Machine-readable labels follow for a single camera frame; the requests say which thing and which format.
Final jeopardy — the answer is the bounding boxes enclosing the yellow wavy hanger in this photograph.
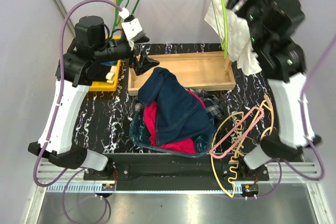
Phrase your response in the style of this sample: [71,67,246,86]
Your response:
[211,111,249,199]

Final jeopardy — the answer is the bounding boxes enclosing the pink plastic hanger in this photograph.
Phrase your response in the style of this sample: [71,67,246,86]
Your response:
[209,106,264,159]

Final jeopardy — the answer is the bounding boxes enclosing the navy denim skirt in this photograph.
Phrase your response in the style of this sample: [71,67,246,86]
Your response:
[138,67,216,146]

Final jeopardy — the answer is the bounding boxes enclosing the green plastic hanger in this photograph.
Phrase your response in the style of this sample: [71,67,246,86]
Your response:
[111,0,140,35]

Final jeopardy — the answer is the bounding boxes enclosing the white quilted garment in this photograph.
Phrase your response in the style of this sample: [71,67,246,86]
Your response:
[204,0,261,76]

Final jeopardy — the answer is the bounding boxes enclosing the black and white cloth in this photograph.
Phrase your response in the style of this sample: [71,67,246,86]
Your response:
[106,65,119,84]

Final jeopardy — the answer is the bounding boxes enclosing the red t-shirt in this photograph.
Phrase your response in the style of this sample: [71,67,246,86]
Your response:
[143,90,207,155]

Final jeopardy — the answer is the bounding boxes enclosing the cream wooden hanger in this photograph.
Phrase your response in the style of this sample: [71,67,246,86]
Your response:
[230,94,275,167]

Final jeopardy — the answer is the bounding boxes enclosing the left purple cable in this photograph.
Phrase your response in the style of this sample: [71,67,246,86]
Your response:
[34,0,129,224]

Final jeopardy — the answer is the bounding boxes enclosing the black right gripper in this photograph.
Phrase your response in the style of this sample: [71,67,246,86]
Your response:
[224,0,287,50]

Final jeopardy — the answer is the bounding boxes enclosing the wooden clothes rack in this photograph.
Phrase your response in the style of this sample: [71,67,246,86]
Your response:
[104,0,268,96]

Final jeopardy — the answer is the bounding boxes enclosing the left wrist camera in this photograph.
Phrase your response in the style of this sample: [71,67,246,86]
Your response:
[121,15,150,50]

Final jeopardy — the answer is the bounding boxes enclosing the yellow plastic bin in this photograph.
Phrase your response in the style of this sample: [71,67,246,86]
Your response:
[89,60,121,92]

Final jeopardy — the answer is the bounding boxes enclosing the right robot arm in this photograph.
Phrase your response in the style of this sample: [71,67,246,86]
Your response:
[226,0,322,180]

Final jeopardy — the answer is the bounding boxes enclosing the lime green hanger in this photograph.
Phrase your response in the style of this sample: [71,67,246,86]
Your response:
[211,0,228,59]

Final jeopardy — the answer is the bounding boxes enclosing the blue folded towel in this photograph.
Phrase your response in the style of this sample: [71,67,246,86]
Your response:
[102,61,118,66]

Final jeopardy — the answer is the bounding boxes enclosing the teal transparent basin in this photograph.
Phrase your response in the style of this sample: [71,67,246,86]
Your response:
[129,112,214,158]

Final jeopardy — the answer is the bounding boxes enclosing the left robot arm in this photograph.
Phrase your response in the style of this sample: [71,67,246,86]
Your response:
[28,15,159,180]

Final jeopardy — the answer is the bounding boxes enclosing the navy plaid skirt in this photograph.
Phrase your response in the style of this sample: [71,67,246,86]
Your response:
[134,88,224,125]

